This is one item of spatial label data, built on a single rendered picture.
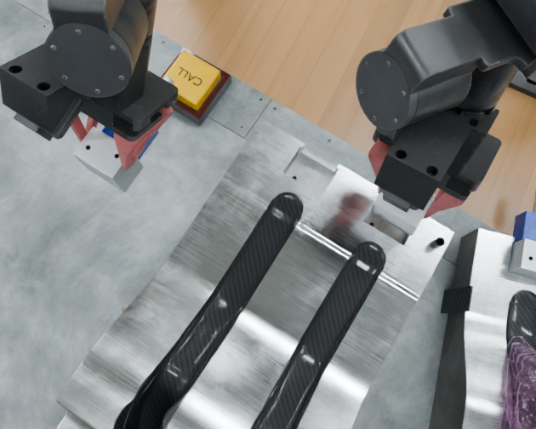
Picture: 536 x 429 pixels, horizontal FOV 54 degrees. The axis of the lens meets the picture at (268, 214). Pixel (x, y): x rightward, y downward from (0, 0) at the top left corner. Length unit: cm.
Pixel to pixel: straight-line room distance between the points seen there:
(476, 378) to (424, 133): 31
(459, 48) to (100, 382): 42
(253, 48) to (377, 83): 42
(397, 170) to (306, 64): 41
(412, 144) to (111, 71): 22
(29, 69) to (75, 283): 35
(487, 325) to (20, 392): 55
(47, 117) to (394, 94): 25
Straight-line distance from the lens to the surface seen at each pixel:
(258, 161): 61
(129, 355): 55
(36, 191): 75
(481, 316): 67
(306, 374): 58
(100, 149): 56
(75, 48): 38
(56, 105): 42
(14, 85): 42
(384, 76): 38
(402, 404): 69
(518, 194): 79
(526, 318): 70
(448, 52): 37
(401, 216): 55
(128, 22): 39
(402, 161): 39
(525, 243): 68
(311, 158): 64
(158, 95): 50
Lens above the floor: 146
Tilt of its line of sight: 75 degrees down
